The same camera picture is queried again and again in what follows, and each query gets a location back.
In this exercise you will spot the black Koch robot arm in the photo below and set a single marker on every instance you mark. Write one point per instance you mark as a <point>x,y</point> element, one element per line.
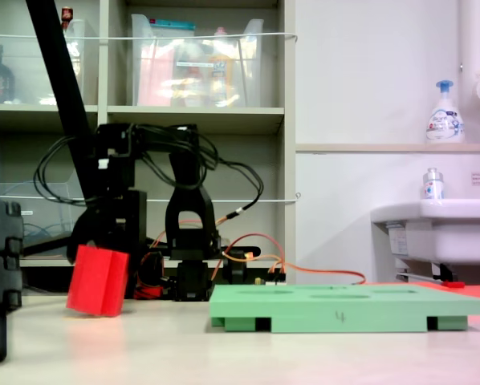
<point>188,172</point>

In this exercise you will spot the beige shelf unit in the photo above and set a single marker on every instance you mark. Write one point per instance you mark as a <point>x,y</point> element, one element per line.
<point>196,116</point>

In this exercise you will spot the white sink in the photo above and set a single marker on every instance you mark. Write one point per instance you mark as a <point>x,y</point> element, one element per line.
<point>444,236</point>

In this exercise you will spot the orange bottle with pink cap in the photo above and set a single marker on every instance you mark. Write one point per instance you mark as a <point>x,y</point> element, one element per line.
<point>220,72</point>

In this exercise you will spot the clear plastic bin with bottles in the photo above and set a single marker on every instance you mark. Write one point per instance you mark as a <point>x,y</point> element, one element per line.
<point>31,72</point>

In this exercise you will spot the dark glass bottle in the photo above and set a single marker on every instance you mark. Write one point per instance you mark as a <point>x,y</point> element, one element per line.
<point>1,80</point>

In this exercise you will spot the small clear bottle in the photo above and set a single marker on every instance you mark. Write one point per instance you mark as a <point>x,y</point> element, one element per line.
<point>432,186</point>

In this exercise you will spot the pink pouch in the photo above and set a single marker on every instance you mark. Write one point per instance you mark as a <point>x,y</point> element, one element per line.
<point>155,80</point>

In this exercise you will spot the wide clear plastic bin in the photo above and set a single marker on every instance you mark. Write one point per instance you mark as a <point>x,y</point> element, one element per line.
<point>163,32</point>

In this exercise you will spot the black table clamp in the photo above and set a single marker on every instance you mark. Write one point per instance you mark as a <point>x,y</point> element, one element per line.
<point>236,272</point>

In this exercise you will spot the black tripod leg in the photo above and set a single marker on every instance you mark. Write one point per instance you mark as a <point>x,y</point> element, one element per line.
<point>55,60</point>

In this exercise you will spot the red cross columnar block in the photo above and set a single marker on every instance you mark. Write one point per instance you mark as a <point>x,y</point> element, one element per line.
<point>97,280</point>

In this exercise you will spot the green shape sorter board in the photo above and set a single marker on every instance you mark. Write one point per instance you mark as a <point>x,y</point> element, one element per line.
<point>344,309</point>

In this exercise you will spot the metal rod with red tip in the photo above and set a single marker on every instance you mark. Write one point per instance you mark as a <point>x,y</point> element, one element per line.
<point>453,284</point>

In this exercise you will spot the white pump soap bottle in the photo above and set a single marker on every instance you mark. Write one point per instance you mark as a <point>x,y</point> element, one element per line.
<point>444,120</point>

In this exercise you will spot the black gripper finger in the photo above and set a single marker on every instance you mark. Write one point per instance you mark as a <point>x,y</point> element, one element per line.
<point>137,246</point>
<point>83,228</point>

